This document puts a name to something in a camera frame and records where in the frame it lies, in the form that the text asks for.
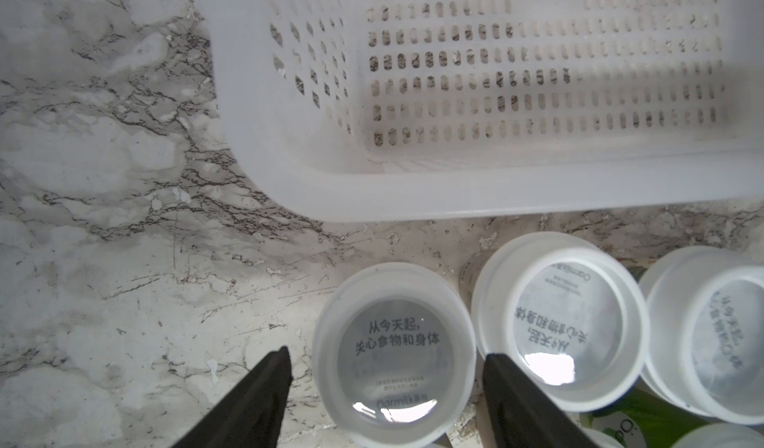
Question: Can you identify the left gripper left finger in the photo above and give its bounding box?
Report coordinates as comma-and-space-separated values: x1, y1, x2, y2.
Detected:
174, 347, 292, 448

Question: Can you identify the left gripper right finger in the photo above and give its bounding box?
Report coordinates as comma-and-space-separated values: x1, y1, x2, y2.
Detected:
483, 354, 596, 448

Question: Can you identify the yogurt cup back row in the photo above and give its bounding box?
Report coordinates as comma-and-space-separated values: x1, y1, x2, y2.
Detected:
312, 262, 477, 447
459, 232, 650, 412
637, 246, 763, 425

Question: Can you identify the yogurt cup row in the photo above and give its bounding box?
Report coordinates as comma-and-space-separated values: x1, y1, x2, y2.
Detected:
637, 246, 763, 425
672, 423, 764, 448
459, 232, 650, 412
580, 388, 708, 448
312, 262, 477, 447

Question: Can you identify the white plastic basket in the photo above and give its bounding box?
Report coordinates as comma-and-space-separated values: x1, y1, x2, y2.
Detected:
199, 0, 763, 222

